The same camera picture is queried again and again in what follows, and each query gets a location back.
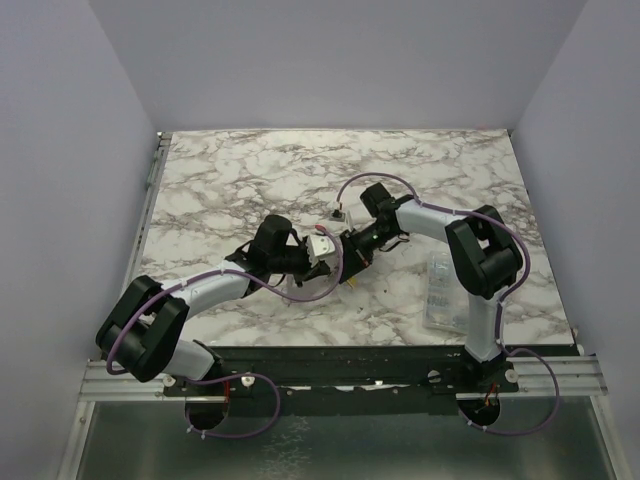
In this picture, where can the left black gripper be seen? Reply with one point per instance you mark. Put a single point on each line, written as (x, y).
(308, 273)

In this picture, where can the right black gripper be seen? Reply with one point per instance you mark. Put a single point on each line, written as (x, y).
(347, 250)

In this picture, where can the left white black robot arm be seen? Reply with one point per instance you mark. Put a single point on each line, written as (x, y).
(142, 334)

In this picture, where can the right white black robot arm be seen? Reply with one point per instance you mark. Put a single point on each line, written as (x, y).
(490, 260)

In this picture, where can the clear plastic organizer box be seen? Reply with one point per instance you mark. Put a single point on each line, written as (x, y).
(446, 303)

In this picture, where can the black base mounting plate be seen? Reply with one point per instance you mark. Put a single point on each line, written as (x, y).
(345, 381)

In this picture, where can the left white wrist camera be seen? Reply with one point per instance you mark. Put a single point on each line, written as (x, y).
(319, 248)

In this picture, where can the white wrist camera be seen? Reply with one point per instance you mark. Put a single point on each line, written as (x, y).
(319, 248)
(337, 214)

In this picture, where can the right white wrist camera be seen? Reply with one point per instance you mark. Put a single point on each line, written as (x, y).
(337, 214)

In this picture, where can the aluminium frame rail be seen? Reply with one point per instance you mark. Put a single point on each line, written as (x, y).
(100, 386)

